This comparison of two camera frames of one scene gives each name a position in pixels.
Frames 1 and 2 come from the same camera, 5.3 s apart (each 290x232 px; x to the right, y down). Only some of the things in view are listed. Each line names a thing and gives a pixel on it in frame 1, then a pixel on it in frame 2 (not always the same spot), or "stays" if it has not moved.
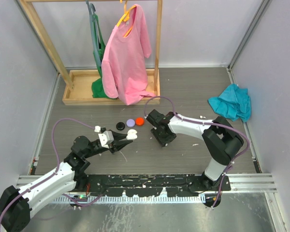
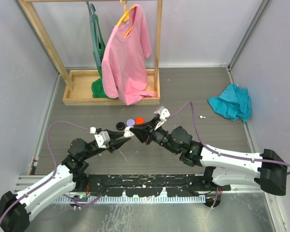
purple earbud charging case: (130, 123) stays
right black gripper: (163, 140) → (145, 132)
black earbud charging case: (120, 126) stays
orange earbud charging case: (139, 121) stays
